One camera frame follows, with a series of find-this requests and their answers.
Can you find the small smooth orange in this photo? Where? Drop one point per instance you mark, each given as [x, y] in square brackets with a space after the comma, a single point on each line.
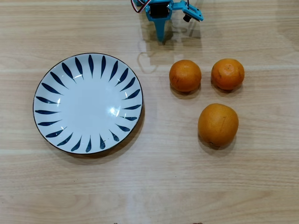
[185, 75]

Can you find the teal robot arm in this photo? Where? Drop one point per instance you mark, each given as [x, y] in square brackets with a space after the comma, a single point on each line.
[141, 2]

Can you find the small orange with dimpled end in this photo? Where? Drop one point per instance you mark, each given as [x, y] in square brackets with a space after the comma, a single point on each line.
[227, 74]

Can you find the white plate blue leaf pattern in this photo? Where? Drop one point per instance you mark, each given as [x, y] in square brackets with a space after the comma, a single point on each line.
[87, 102]

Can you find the teal mounted wrist camera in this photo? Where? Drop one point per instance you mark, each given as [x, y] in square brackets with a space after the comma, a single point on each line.
[191, 11]

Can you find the teal gripper black servo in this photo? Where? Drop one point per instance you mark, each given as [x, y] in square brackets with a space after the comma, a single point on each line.
[159, 23]

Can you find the large orange with scratch line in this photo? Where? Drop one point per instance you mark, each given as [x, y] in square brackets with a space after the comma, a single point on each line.
[218, 124]

